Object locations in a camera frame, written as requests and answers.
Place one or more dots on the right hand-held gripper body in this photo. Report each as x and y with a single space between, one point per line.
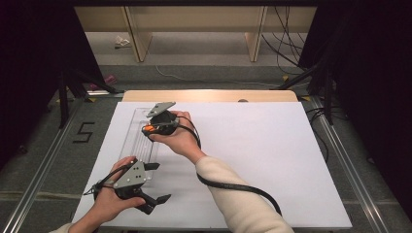
165 121

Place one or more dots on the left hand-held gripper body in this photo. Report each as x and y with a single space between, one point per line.
132 176

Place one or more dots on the orange ball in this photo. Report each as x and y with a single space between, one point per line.
149 128

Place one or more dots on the clear plastic tray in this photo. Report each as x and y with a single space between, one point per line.
139 147

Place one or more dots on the person's right hand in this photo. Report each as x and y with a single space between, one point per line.
181 139

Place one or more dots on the person's left hand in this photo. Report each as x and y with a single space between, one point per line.
108 200

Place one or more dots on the light wooden table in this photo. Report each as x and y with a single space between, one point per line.
194 95

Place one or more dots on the pink object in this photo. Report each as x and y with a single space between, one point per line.
108 80

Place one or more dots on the yellow tape piece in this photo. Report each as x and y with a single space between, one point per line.
91 99
305 98
285 78

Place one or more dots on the black metal stand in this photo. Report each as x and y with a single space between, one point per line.
328 97
63 100

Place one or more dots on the crumpled white paper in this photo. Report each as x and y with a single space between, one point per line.
122 41

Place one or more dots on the white board table cover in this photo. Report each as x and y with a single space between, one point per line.
259 145

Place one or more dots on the beige wooden desk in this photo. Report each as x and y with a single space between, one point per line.
194 17

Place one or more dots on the dark curtain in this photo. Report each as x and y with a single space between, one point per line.
29 48
372 64

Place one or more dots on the aluminium floor rail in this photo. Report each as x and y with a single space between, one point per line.
39 181
356 181

